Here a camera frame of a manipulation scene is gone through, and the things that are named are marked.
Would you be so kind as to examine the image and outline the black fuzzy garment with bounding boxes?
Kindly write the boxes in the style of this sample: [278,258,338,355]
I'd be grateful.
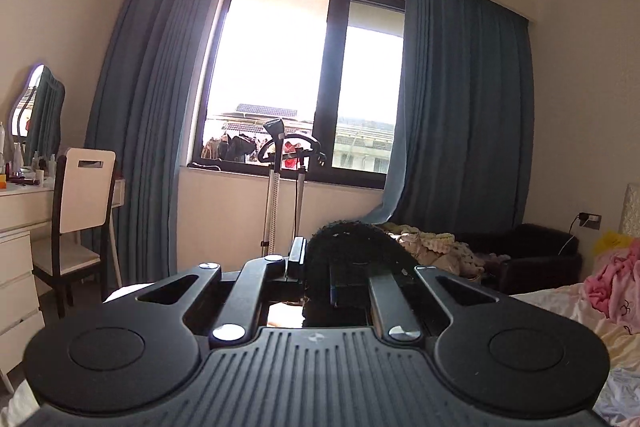
[303,221,417,329]

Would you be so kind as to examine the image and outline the yellow cloth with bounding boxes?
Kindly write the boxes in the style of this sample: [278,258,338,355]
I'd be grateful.
[592,231,632,259]

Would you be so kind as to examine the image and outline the white dressing table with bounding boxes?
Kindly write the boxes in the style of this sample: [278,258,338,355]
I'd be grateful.
[0,177,126,394]

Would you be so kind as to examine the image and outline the patterned bed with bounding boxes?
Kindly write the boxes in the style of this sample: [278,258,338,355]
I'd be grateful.
[500,281,640,427]

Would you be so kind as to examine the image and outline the garment steamer stand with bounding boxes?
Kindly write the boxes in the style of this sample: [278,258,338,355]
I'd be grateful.
[256,118,329,259]

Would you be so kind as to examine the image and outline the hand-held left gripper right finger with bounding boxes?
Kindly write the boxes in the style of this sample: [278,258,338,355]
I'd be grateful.
[329,263,522,344]

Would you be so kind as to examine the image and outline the white and black chair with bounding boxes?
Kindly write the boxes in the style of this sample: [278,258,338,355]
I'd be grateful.
[32,148,124,321]

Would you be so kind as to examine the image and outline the pile of light clothes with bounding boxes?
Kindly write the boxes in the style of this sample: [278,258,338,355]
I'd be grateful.
[379,222,487,279]

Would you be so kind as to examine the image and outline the group of cosmetic bottles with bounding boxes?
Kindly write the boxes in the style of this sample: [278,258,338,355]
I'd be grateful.
[0,122,59,188]

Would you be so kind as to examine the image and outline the wavy vanity mirror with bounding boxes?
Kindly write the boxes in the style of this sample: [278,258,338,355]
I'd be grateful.
[7,64,66,154]

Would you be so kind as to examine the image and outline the black armchair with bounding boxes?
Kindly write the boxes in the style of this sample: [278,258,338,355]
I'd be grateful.
[469,223,584,296]

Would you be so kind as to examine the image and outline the dark framed window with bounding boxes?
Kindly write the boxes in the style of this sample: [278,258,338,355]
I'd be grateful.
[187,0,407,194]

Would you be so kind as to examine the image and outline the pink garment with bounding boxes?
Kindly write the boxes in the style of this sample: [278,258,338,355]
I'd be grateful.
[584,239,640,334]

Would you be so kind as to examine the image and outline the blue curtain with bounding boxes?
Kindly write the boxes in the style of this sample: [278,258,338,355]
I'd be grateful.
[82,0,227,290]
[360,0,531,239]

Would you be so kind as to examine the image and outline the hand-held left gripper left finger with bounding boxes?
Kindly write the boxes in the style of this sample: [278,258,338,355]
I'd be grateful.
[102,237,307,344]

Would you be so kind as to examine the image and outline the white headboard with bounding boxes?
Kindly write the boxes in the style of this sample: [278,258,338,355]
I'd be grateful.
[619,182,640,249]

